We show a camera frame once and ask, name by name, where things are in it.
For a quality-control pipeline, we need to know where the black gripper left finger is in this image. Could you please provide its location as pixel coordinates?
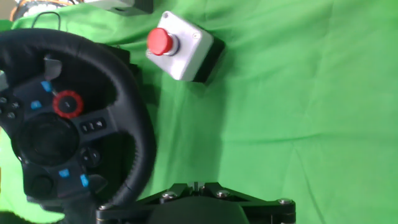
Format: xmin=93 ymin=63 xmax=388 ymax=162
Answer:
xmin=96 ymin=182 xmax=197 ymax=224

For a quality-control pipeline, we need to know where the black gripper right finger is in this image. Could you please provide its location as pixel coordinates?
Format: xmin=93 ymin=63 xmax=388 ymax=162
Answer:
xmin=195 ymin=182 xmax=296 ymax=224

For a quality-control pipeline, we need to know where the black steering wheel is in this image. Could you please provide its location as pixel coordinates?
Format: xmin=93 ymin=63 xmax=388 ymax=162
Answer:
xmin=0 ymin=27 xmax=158 ymax=218

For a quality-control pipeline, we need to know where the black Logitech wheel base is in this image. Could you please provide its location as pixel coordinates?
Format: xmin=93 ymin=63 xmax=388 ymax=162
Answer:
xmin=96 ymin=43 xmax=146 ymax=103

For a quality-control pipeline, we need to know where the green cloth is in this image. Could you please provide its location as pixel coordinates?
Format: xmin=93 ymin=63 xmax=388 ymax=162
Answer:
xmin=0 ymin=0 xmax=398 ymax=224

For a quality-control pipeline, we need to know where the grey box red button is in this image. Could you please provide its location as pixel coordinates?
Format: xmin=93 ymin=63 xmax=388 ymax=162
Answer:
xmin=145 ymin=11 xmax=226 ymax=84

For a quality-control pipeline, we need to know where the silver exterior camera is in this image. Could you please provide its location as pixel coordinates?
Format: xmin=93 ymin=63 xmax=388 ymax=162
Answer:
xmin=83 ymin=0 xmax=155 ymax=17

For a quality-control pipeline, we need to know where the black camera cable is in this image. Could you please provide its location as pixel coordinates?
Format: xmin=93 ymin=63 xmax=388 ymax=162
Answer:
xmin=30 ymin=11 xmax=62 ymax=31

